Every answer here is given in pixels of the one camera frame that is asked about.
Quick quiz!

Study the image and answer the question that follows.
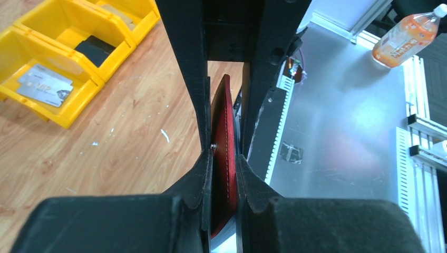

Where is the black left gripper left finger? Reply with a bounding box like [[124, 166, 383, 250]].
[[11, 150, 213, 252]]

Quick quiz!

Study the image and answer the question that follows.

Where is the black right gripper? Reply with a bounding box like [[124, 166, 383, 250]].
[[156, 0, 311, 157]]

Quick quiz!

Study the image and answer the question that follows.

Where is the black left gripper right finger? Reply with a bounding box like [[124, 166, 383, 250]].
[[236, 155, 424, 252]]

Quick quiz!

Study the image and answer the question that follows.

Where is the red leather card holder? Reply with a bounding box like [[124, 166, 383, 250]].
[[210, 74, 238, 252]]

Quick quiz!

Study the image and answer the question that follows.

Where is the beige credit card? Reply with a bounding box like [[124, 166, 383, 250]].
[[101, 4, 136, 31]]

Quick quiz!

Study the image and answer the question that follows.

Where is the black credit card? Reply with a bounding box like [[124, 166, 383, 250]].
[[74, 35, 115, 67]]

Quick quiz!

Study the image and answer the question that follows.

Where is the orange drink bottle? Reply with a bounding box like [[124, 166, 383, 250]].
[[372, 1, 446, 68]]

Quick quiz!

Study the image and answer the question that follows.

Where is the yellow three-compartment bin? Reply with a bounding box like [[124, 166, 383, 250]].
[[1, 1, 161, 128]]

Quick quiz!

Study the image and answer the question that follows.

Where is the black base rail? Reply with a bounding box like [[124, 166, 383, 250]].
[[247, 57, 303, 184]]

